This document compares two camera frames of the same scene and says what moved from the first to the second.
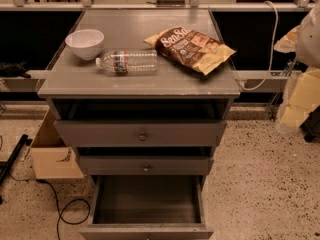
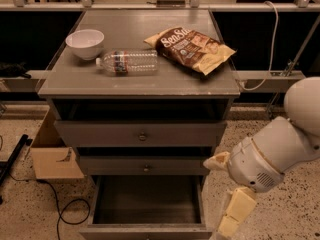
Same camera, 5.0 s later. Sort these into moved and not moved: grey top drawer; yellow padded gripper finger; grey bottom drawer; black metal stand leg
Moved: yellow padded gripper finger
Not moved: grey top drawer; grey bottom drawer; black metal stand leg
